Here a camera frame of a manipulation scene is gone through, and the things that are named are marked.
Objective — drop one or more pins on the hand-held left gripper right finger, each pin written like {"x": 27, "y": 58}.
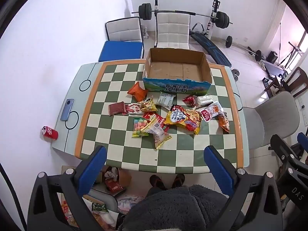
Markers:
{"x": 220, "y": 170}

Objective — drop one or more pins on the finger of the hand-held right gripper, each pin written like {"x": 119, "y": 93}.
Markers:
{"x": 281, "y": 146}
{"x": 302, "y": 139}

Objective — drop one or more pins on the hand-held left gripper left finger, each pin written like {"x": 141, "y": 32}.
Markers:
{"x": 93, "y": 170}

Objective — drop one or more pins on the orange panda snack packet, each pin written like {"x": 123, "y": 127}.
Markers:
{"x": 223, "y": 122}

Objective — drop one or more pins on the white packet orange strips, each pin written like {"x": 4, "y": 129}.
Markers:
{"x": 211, "y": 110}

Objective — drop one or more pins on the large yellow noodle packet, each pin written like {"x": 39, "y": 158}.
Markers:
{"x": 184, "y": 119}

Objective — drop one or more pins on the colourful candy packet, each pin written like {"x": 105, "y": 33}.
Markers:
{"x": 140, "y": 127}

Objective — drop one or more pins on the dark red snack packet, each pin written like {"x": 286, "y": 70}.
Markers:
{"x": 116, "y": 108}

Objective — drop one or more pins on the yellow white snack packet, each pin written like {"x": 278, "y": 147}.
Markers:
{"x": 158, "y": 134}

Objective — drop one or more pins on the small red snack packet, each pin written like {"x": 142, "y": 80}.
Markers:
{"x": 189, "y": 100}

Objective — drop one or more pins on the long red snack packet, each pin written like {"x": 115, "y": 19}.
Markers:
{"x": 154, "y": 118}

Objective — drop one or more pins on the yellow cartoon snack packet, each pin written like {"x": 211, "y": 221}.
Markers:
{"x": 149, "y": 104}

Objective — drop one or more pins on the orange chip packet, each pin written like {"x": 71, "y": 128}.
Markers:
{"x": 137, "y": 92}

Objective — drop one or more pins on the printed cardboard box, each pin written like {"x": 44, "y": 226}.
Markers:
{"x": 175, "y": 71}

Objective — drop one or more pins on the open cardboard box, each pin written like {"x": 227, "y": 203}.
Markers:
{"x": 118, "y": 180}

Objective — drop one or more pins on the grey chair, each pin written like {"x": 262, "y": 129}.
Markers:
{"x": 276, "y": 115}

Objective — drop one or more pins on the box of clutter on floor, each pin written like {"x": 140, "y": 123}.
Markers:
{"x": 101, "y": 209}

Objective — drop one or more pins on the person's right foot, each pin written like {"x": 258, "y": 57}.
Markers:
{"x": 178, "y": 180}

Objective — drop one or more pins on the person's foot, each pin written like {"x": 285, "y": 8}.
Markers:
{"x": 178, "y": 180}
{"x": 157, "y": 181}

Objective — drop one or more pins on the red soda can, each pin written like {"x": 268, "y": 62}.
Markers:
{"x": 50, "y": 132}

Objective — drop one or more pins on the dark wooden chair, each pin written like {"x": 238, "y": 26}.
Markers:
{"x": 292, "y": 79}

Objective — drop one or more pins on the person's left foot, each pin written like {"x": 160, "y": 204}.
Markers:
{"x": 157, "y": 181}

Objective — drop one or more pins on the blue smartphone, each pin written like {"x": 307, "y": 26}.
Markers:
{"x": 67, "y": 109}

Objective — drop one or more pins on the metal dumbbells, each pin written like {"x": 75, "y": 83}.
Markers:
{"x": 235, "y": 74}

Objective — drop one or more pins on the black speaker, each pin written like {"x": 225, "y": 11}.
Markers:
{"x": 273, "y": 56}

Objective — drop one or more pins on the metal exercise stand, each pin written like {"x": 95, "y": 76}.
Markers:
{"x": 291, "y": 51}

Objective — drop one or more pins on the small barbell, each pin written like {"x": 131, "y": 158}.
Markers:
{"x": 229, "y": 41}

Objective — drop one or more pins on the blue black sit-up bench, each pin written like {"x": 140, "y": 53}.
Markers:
{"x": 211, "y": 49}

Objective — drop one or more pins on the flat blue box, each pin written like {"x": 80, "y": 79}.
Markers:
{"x": 120, "y": 51}

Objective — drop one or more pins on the white chair black trim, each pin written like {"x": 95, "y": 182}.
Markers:
{"x": 124, "y": 30}

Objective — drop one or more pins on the small white heater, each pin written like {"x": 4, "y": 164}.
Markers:
{"x": 144, "y": 31}

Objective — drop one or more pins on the white padded chair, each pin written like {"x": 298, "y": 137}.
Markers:
{"x": 172, "y": 30}

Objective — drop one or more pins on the white barbell rack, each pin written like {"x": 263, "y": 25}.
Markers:
{"x": 215, "y": 9}

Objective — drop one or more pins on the black barbell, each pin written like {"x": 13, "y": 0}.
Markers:
{"x": 145, "y": 11}

